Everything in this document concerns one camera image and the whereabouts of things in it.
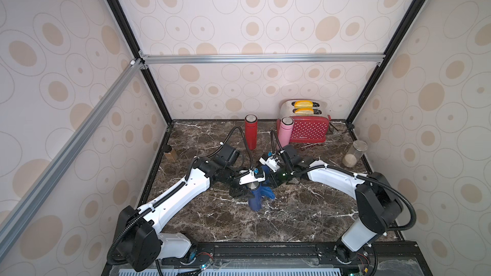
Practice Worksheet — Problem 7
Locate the blue cleaning cloth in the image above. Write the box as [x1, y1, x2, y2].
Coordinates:
[259, 166, 276, 201]

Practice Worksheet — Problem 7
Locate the red thermos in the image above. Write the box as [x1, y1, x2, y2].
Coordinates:
[244, 114, 258, 150]

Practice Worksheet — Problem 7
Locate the blue thermos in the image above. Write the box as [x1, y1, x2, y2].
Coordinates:
[248, 182, 264, 212]

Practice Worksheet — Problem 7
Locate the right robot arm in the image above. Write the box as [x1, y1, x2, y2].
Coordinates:
[260, 159, 417, 264]

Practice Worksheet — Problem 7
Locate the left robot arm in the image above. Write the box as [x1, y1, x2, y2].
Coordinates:
[107, 157, 264, 272]

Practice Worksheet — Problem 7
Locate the pink thermos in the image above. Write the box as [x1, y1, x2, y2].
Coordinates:
[277, 116, 294, 147]

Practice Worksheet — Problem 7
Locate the red polka dot toaster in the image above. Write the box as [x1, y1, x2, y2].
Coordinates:
[276, 99, 331, 143]

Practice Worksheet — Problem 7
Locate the front yellow toast slice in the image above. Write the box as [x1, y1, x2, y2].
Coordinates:
[294, 108, 315, 116]

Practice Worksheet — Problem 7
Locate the yellow toast slice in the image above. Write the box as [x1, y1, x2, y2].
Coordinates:
[292, 100, 315, 108]
[294, 108, 315, 116]

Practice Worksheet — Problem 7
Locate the glass jar with powder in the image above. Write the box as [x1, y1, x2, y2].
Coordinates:
[342, 140, 368, 168]

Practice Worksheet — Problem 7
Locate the small brown bottle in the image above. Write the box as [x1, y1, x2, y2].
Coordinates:
[163, 144, 179, 162]

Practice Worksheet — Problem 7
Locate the rear yellow toast slice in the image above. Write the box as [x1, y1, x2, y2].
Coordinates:
[292, 100, 315, 108]

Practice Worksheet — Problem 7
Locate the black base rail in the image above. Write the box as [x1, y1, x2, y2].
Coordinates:
[103, 241, 432, 275]

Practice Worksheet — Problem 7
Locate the horizontal aluminium frame bar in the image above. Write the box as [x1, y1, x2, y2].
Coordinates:
[143, 53, 386, 64]

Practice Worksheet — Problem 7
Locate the left aluminium frame bar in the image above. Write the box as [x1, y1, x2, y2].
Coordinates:
[1, 58, 143, 259]

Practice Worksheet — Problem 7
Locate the right black frame post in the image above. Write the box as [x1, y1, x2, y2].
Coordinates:
[345, 0, 427, 127]

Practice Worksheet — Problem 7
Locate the black frame post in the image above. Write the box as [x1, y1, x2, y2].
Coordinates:
[345, 0, 427, 127]
[106, 0, 173, 125]

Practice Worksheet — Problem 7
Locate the left black frame post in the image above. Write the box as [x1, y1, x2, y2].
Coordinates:
[106, 0, 173, 125]

